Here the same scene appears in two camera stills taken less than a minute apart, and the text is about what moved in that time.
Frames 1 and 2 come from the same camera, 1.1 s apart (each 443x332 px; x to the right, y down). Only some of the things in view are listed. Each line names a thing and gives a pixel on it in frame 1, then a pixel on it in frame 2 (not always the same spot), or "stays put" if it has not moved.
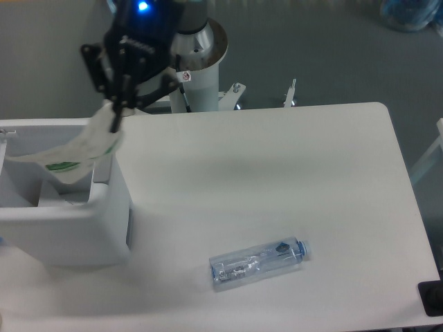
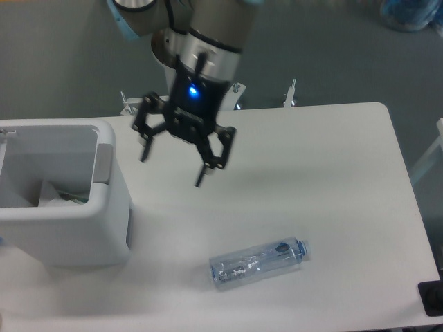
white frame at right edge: (438, 144) stays put
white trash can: (84, 223) stays put
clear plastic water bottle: (230, 269) stays put
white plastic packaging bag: (68, 162) → (80, 200)
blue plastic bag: (410, 15) stays put
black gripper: (138, 45) → (194, 96)
